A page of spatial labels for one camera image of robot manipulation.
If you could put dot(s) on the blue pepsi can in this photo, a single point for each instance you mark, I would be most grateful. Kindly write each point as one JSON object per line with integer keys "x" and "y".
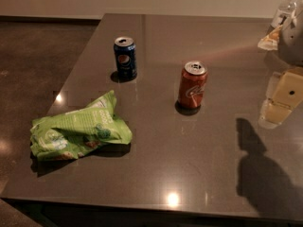
{"x": 124, "y": 48}

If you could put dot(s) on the clear plastic water bottle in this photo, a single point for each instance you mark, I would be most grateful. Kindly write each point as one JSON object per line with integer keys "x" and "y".
{"x": 283, "y": 11}

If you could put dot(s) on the green chip bag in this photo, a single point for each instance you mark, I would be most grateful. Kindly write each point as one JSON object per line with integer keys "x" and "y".
{"x": 72, "y": 135}

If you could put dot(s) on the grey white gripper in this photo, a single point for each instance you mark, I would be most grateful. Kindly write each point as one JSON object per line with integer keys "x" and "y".
{"x": 292, "y": 44}

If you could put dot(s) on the red coke can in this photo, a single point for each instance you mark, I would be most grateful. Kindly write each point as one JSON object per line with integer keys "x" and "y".
{"x": 192, "y": 85}

